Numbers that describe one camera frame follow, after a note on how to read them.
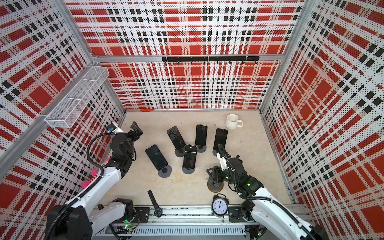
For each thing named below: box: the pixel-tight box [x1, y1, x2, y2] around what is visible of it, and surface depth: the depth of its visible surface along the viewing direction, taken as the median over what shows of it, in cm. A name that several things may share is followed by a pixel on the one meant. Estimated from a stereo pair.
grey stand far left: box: [158, 165, 172, 178], surface depth 90 cm
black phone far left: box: [145, 144, 168, 171], surface depth 84 cm
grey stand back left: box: [174, 146, 186, 158], surface depth 100 cm
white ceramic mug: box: [225, 113, 244, 130], surface depth 108 cm
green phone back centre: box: [195, 124, 208, 146], surface depth 92 cm
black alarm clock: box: [211, 193, 229, 219], surface depth 76 cm
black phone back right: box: [213, 128, 228, 151], surface depth 92 cm
